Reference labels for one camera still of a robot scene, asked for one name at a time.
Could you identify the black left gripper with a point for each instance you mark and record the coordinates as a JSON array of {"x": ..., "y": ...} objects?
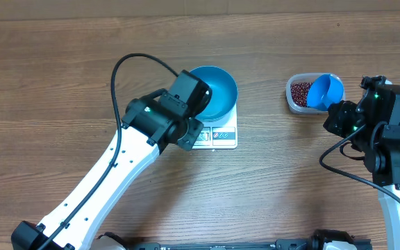
[{"x": 195, "y": 128}]

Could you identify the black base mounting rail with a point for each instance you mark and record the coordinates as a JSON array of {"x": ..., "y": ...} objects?
[{"x": 321, "y": 239}]

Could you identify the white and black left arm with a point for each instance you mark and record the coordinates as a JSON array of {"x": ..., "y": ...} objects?
[{"x": 149, "y": 125}]

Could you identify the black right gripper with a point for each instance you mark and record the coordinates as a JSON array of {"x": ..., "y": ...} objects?
[{"x": 337, "y": 117}]

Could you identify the red adzuki beans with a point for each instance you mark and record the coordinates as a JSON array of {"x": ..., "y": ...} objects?
[{"x": 299, "y": 93}]

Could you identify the clear plastic food container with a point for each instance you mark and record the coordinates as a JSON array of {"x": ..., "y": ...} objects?
[{"x": 298, "y": 78}]

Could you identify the white digital kitchen scale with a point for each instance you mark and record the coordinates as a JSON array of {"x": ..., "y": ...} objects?
[{"x": 220, "y": 134}]

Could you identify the blue metal bowl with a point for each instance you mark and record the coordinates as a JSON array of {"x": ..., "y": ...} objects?
[{"x": 224, "y": 92}]

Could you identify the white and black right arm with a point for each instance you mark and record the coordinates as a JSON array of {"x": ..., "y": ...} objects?
[{"x": 372, "y": 127}]

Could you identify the blue plastic measuring scoop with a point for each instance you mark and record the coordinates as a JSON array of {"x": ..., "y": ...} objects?
[{"x": 325, "y": 91}]

